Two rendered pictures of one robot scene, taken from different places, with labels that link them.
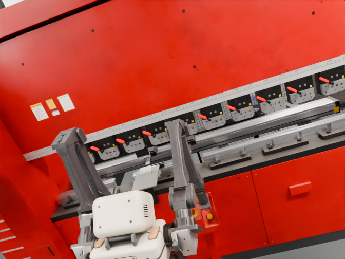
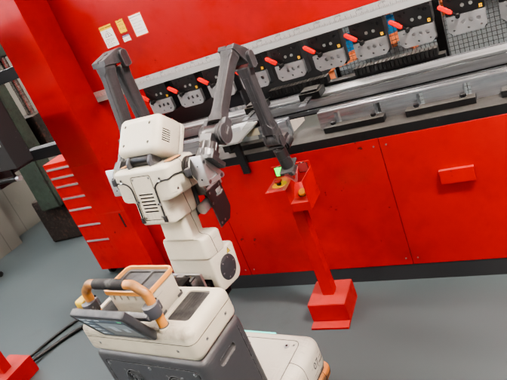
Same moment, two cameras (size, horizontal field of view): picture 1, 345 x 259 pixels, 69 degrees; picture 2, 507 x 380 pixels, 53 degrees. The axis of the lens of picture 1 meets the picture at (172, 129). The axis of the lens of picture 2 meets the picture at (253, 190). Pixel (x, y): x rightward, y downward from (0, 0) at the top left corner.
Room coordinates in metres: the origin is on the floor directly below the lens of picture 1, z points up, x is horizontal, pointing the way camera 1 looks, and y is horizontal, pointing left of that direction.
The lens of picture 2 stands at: (-0.79, -0.71, 1.73)
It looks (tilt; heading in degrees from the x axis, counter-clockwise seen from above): 22 degrees down; 23
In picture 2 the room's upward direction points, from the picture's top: 22 degrees counter-clockwise
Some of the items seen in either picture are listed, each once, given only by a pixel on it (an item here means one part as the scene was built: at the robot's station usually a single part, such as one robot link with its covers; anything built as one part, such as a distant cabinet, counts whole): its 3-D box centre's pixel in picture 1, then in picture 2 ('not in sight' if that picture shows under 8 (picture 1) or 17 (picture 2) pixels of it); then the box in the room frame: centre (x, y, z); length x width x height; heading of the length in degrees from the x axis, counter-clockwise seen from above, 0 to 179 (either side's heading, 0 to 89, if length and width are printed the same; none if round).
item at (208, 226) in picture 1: (200, 214); (290, 187); (1.33, 0.01, 0.75); 0.20 x 0.16 x 0.18; 83
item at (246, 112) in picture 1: (240, 106); (370, 37); (1.62, -0.49, 1.26); 0.15 x 0.09 x 0.17; 82
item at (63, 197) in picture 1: (88, 192); (170, 153); (1.82, 0.82, 0.92); 0.50 x 0.06 x 0.10; 82
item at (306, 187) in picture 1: (300, 188); (457, 174); (1.43, -0.72, 0.59); 0.15 x 0.02 x 0.07; 82
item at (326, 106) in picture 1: (197, 143); (330, 98); (1.98, -0.17, 0.93); 2.30 x 0.14 x 0.10; 82
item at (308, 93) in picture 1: (299, 89); (465, 9); (1.56, -0.89, 1.26); 0.15 x 0.09 x 0.17; 82
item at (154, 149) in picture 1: (149, 155); (252, 110); (1.90, 0.26, 1.01); 0.26 x 0.12 x 0.05; 172
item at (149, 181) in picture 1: (146, 178); (233, 135); (1.59, 0.29, 1.00); 0.26 x 0.18 x 0.01; 172
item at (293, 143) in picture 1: (285, 146); (440, 105); (1.53, -0.71, 0.89); 0.30 x 0.05 x 0.03; 82
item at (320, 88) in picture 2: (188, 144); (308, 96); (1.85, -0.08, 1.01); 0.26 x 0.12 x 0.05; 172
